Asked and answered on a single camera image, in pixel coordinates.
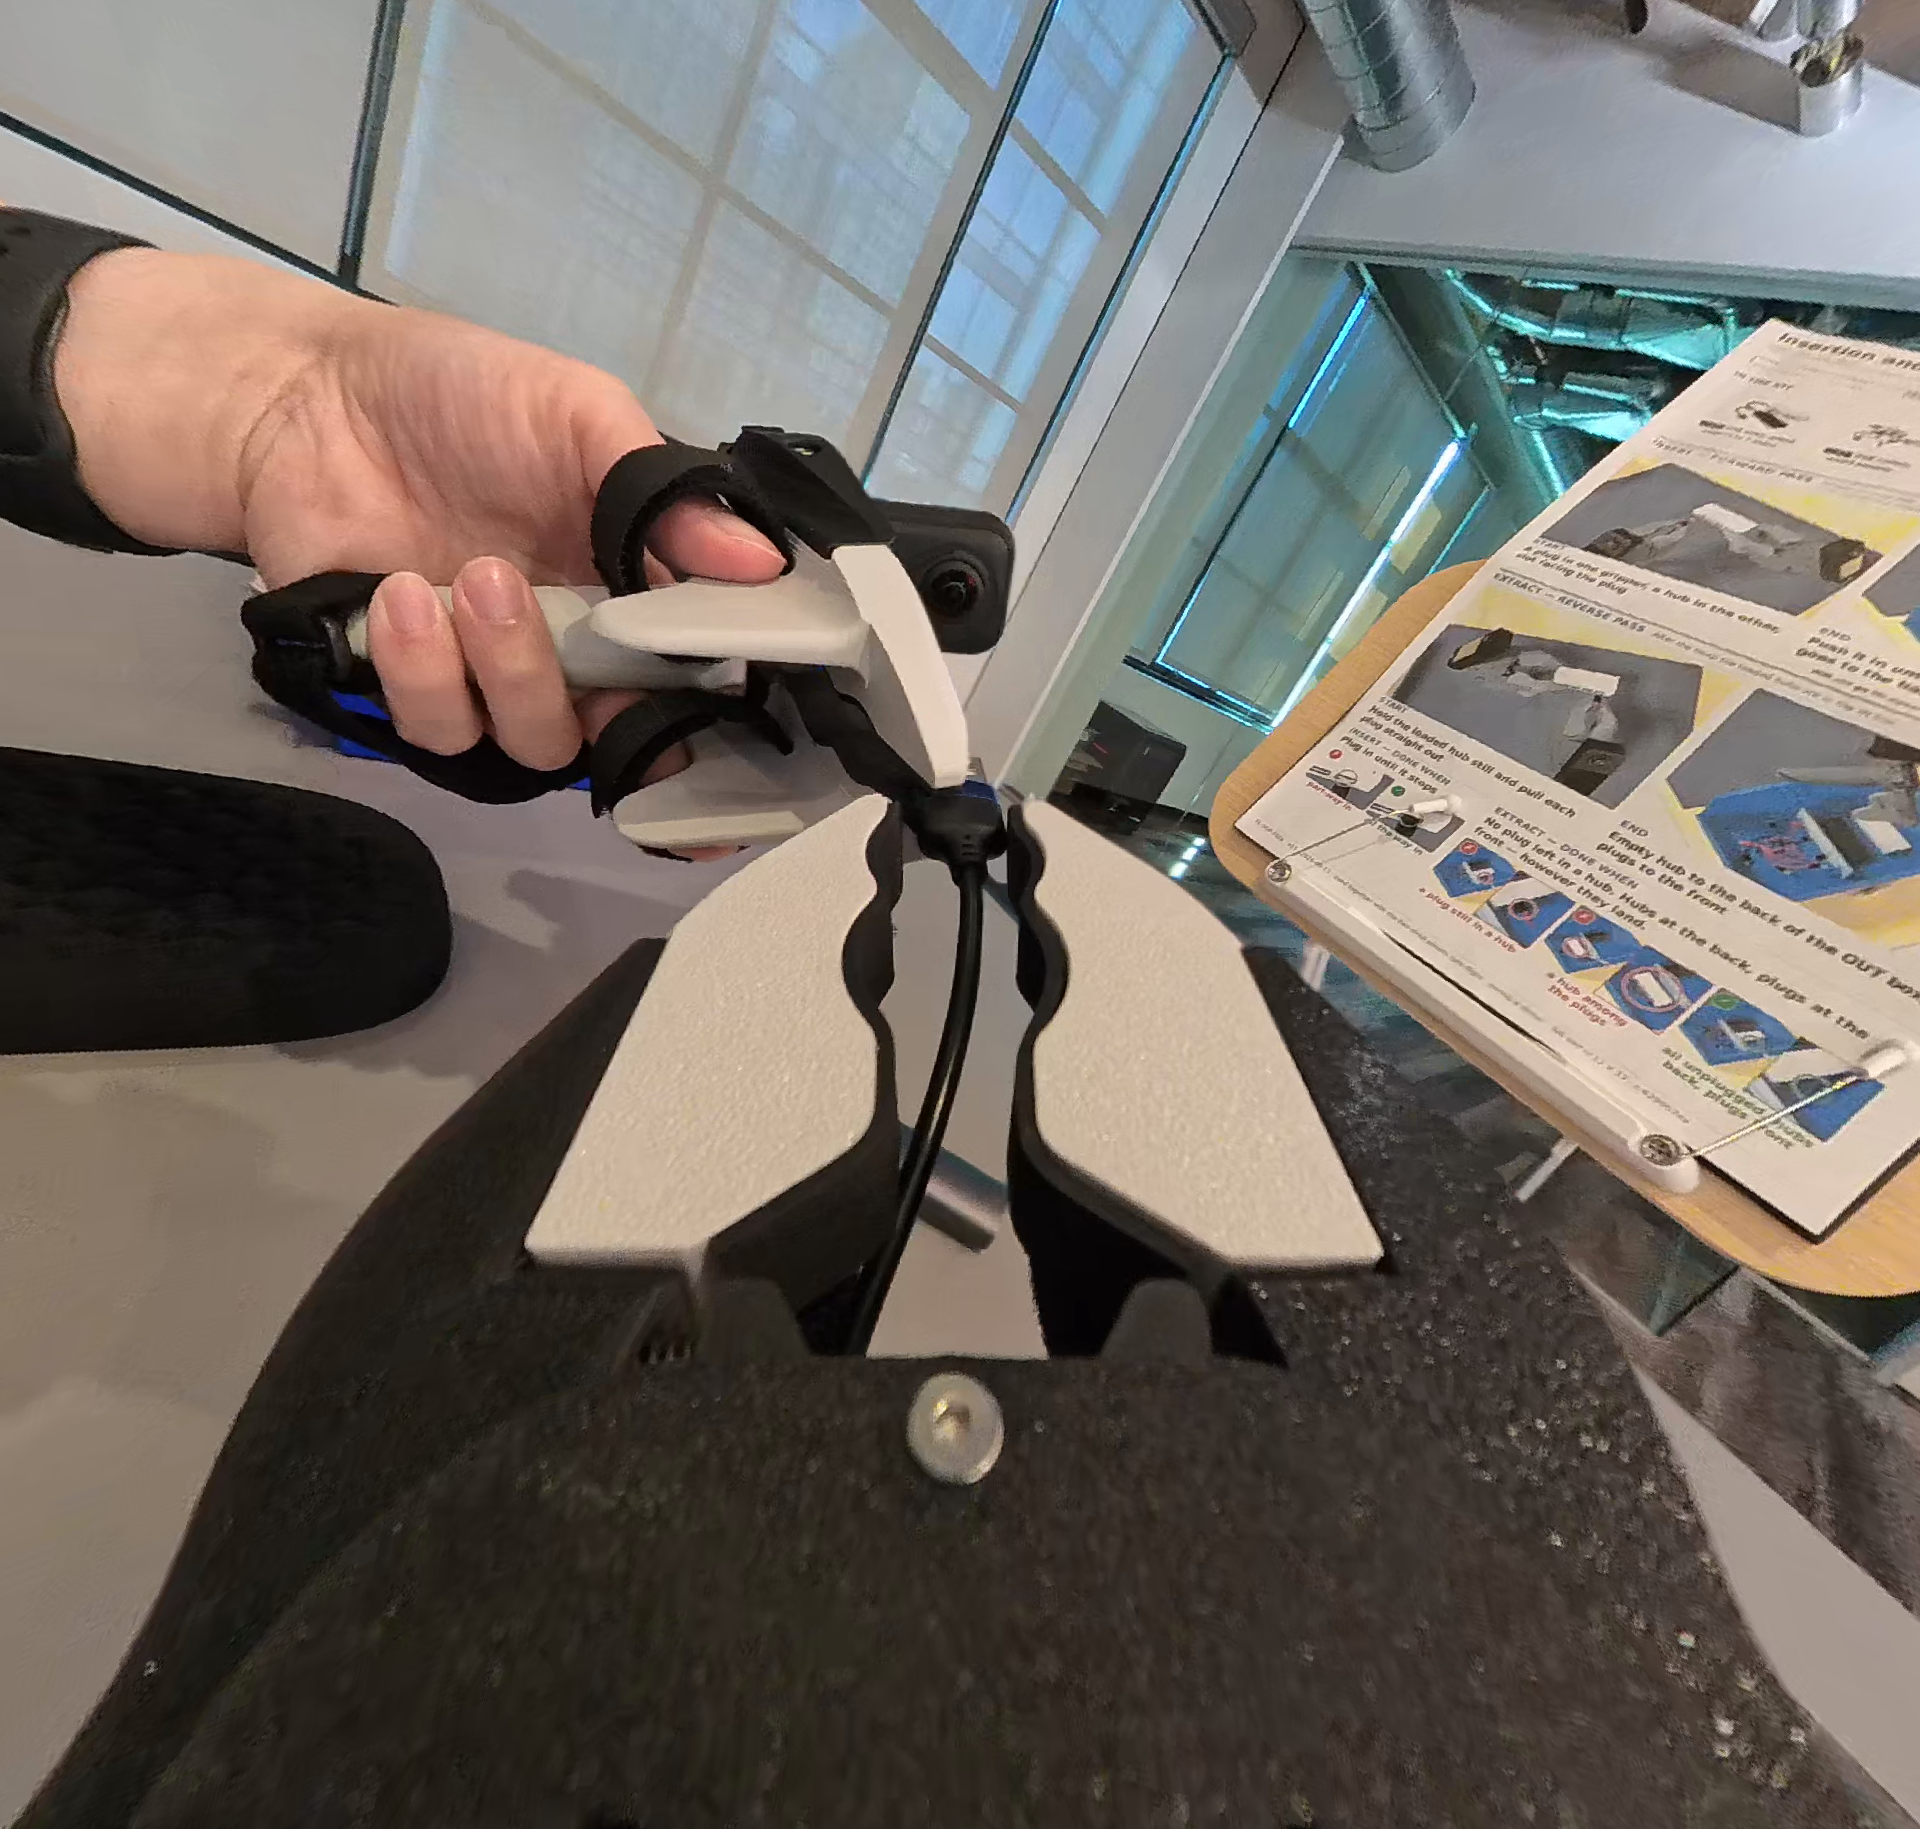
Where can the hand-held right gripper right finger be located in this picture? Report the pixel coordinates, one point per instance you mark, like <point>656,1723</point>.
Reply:
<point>1187,1091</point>

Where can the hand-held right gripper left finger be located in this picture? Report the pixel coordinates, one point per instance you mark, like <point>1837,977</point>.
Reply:
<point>719,1091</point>

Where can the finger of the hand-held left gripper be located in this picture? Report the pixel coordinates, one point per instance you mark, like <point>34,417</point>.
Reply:
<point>905,643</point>

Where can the person's left hand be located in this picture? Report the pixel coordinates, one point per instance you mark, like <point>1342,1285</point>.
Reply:
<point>375,417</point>

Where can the black low cabinet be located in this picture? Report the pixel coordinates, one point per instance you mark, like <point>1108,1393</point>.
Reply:
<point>1123,756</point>

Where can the narrow side window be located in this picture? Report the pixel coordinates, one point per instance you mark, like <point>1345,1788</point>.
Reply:
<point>1321,540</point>

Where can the white stand with wooden board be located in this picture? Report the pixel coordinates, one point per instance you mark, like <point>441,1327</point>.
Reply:
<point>1352,688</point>

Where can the large gridded window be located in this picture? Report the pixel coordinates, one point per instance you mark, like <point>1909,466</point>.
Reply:
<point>675,135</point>

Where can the black textured cushion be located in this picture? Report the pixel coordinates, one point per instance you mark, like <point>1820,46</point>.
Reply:
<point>194,901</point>

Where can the printed instruction sheet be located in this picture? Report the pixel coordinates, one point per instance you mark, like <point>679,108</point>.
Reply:
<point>1650,750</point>

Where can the black wristband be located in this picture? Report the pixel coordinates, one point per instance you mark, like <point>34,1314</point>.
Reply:
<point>43,389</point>

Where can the silver metal pipe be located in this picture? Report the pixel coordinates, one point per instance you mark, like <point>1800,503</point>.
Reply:
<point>1831,87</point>

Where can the silver ventilation duct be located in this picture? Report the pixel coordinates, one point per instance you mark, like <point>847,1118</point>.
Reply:
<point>1373,28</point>

